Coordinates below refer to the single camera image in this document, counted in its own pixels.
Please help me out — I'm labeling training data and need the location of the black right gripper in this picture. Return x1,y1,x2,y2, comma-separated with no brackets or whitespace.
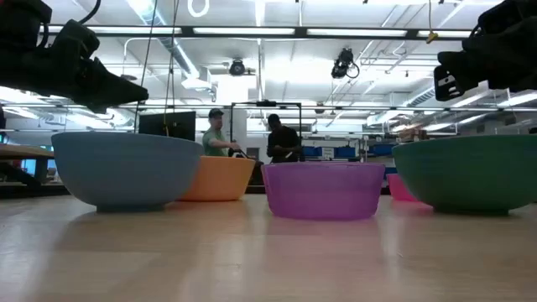
433,16,537,102

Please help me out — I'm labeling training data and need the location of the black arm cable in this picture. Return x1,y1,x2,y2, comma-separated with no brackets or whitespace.
76,0,102,25

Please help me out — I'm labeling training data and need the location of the green plastic bowl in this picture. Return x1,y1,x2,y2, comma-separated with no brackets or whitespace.
392,133,537,216

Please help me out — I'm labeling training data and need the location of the person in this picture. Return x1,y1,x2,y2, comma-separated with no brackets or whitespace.
266,113,305,164
201,107,242,158

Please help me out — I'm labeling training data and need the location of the black monitor screen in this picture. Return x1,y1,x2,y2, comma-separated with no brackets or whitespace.
138,111,197,143

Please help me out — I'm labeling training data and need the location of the purple translucent plastic bowl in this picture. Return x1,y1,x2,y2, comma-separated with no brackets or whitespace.
260,162,386,222

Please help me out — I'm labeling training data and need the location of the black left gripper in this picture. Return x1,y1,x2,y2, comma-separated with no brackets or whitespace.
0,18,149,115

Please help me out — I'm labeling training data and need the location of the small pink plastic bowl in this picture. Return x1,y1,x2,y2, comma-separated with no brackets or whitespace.
385,173,421,204

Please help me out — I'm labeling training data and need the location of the thin hanging cable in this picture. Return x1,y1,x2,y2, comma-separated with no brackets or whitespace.
162,0,180,138

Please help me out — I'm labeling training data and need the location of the orange plastic bowl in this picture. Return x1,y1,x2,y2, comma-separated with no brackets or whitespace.
178,155,257,203

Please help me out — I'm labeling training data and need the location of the wooden workbench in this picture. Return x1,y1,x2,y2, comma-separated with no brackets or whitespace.
0,143,56,189

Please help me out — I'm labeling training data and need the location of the black overhead frame bar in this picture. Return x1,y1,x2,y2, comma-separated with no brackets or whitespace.
39,23,479,41

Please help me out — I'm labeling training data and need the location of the white ring light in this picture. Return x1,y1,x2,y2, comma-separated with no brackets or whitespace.
186,0,211,19

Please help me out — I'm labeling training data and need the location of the black ceiling camera with cable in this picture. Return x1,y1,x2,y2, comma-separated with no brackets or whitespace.
330,47,361,81

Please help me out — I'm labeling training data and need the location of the blue plastic bowl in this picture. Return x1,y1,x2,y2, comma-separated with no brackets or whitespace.
50,131,206,213

